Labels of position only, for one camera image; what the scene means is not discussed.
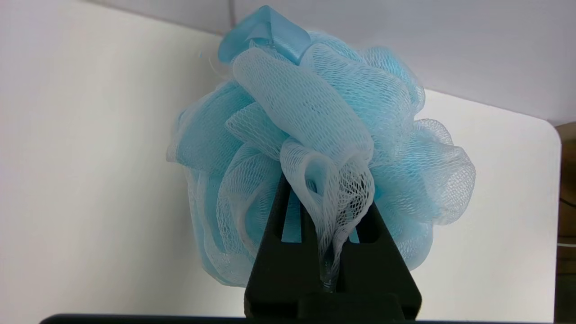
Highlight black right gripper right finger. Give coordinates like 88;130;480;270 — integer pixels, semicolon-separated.
335;202;423;320

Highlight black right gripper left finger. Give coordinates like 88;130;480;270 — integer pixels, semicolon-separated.
244;173;325;319

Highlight blue mesh bath loofah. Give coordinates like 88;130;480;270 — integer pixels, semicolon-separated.
166;5;477;288

